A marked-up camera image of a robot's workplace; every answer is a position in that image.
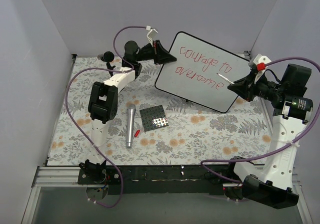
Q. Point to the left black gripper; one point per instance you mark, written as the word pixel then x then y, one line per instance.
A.
pixel 156 51

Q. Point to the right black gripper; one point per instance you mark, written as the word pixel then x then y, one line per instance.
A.
pixel 249 86

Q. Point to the red white marker pen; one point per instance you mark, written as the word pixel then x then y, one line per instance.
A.
pixel 225 79

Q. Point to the white whiteboard black frame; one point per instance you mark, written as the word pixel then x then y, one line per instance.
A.
pixel 197 73

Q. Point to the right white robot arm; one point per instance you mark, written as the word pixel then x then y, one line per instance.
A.
pixel 272 186

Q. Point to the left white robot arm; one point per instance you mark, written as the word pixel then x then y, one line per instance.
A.
pixel 103 102

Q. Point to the black microphone stand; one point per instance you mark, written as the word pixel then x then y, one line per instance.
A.
pixel 110 68

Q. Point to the black perforated plate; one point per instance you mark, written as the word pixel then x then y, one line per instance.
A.
pixel 153 118

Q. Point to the silver microphone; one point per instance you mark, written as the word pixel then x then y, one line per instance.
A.
pixel 130 124

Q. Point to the floral table mat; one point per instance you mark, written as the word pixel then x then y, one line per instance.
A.
pixel 194 133

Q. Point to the black base bar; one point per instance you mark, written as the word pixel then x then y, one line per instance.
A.
pixel 138 179

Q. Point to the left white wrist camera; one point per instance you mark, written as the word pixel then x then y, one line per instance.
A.
pixel 151 33

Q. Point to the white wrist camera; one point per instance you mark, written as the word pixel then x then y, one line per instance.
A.
pixel 151 33
pixel 259 65

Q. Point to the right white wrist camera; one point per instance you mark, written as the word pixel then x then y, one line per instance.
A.
pixel 259 65

